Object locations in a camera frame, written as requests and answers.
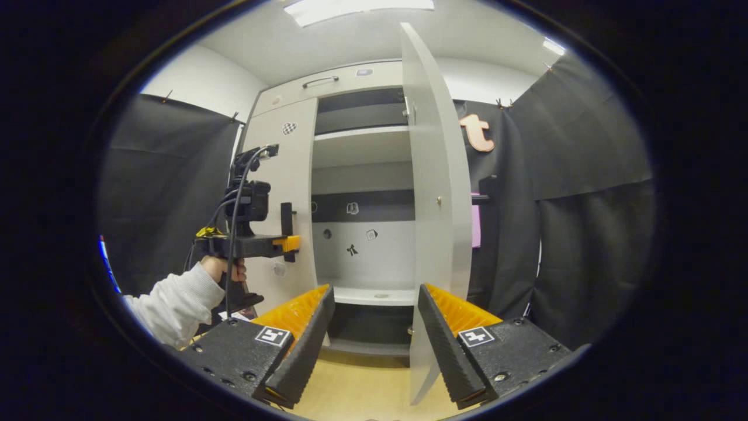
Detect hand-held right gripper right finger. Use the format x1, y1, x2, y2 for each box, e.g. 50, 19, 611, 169
417, 284, 576, 410

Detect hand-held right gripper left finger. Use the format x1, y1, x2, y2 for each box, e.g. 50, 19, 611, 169
175, 284, 336, 409

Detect grey cabinet door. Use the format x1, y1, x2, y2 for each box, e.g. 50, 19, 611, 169
399, 22, 474, 405
241, 98, 319, 316

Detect grey double-door shoe cabinet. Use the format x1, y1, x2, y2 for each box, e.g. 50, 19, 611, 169
237, 22, 498, 405

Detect grey cabinet shelf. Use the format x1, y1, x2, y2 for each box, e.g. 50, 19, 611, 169
318, 278, 417, 306
313, 126, 410, 170

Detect long ceiling light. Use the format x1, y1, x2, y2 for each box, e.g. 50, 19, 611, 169
285, 0, 435, 27

